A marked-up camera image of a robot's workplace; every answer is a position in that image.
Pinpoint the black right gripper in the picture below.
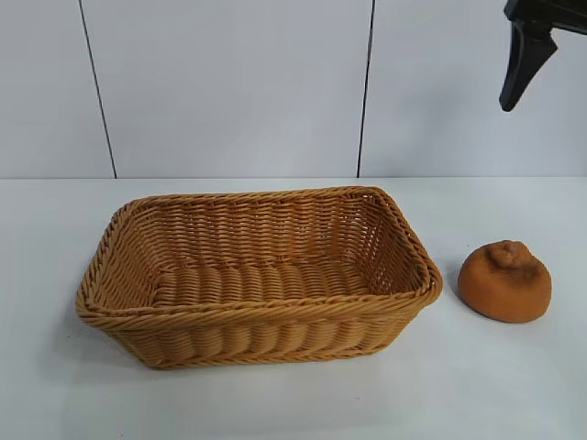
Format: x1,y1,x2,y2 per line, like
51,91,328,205
498,0,587,114

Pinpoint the round brown bread bun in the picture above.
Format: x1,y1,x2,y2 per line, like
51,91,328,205
460,239,554,325

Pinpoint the woven wicker basket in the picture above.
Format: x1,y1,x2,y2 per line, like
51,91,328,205
75,185,445,371

